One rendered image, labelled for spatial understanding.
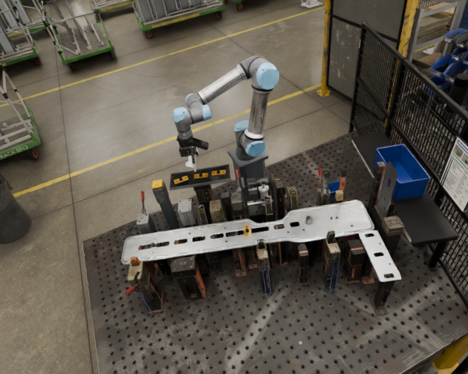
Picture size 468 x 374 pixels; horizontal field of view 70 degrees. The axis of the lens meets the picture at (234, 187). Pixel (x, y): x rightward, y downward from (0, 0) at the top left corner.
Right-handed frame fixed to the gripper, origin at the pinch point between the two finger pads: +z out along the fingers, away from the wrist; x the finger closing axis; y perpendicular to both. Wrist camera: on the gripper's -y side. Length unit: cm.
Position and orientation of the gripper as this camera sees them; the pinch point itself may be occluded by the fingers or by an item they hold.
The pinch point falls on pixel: (197, 163)
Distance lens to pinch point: 194.6
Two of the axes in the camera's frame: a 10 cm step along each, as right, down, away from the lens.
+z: 1.4, 7.1, 6.9
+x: 0.0, 6.9, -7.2
